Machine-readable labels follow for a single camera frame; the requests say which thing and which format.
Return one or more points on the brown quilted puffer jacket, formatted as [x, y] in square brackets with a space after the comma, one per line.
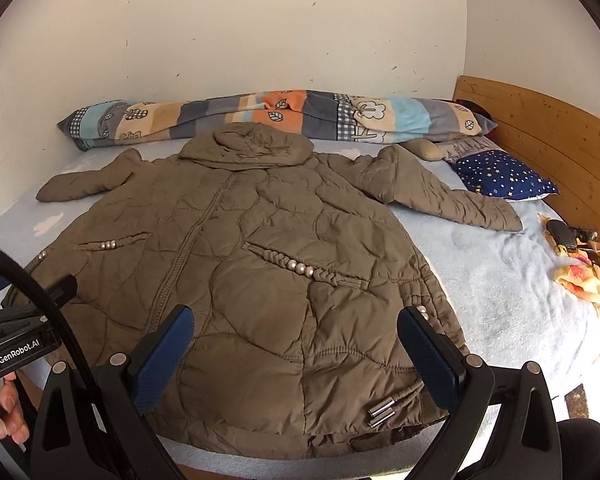
[295, 269]

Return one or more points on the black small object on cloth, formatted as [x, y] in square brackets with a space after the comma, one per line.
[569, 237]

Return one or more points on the navy star-patterned pillow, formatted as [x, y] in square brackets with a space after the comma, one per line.
[498, 174]

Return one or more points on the light blue cloud bedsheet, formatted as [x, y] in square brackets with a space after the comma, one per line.
[498, 283]

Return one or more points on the left hand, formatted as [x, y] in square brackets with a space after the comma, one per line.
[12, 423]

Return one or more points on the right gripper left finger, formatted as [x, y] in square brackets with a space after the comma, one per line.
[105, 435]

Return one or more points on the grey patterned pillow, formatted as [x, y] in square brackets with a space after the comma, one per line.
[455, 150]

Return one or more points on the colourful patchwork rolled duvet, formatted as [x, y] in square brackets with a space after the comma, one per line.
[315, 114]

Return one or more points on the yellow floral cloth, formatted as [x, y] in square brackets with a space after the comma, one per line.
[582, 277]

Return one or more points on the wooden headboard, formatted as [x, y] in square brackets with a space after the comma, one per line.
[556, 139]

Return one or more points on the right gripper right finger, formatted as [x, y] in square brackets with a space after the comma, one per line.
[524, 442]

